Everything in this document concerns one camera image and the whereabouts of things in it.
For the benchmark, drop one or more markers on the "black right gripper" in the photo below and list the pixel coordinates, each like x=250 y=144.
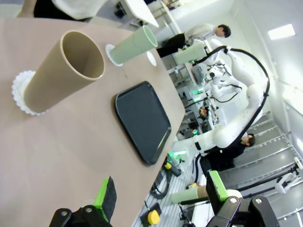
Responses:
x=207 y=67

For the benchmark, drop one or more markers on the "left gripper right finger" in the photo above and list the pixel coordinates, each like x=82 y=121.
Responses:
x=211 y=189

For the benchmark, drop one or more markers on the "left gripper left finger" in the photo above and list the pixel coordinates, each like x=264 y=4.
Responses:
x=110 y=198

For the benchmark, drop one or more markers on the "tall green cup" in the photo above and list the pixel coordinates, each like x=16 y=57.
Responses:
x=189 y=54
x=130 y=47

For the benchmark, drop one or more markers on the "tall brown cup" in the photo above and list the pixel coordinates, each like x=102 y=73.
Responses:
x=54 y=80

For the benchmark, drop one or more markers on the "person's right forearm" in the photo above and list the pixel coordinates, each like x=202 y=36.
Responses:
x=27 y=9

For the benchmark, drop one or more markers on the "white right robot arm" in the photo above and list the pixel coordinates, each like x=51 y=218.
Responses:
x=227 y=134

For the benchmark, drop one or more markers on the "spare brown cup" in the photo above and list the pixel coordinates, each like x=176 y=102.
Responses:
x=202 y=191

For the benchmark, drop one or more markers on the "black rod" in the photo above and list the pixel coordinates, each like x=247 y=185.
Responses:
x=194 y=201

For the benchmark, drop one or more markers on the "person in white shirt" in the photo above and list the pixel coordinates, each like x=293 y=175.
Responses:
x=201 y=30

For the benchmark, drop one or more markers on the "spare green cup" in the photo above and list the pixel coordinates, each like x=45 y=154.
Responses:
x=183 y=196

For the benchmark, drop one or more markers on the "person in black clothes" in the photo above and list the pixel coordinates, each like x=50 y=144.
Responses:
x=227 y=153

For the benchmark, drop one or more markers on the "grey slatted base platform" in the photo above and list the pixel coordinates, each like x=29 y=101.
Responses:
x=169 y=208

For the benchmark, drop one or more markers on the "yellow button black pendant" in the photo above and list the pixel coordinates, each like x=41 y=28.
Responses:
x=154 y=216

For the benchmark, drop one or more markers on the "black tripod stand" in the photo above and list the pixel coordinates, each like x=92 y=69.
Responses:
x=260 y=186

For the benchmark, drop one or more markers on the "yellow emergency stop box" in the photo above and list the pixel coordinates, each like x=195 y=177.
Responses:
x=168 y=165

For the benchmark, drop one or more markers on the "white table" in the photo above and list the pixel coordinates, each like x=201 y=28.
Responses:
x=142 y=11

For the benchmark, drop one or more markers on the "white device on tripod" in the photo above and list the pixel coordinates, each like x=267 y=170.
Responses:
x=284 y=183

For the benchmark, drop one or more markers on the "black plastic tray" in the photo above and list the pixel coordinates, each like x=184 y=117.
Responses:
x=144 y=120

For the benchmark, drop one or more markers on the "ceiling light panel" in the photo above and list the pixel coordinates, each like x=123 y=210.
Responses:
x=281 y=31

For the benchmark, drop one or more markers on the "person in beige shirt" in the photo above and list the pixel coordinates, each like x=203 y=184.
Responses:
x=78 y=9

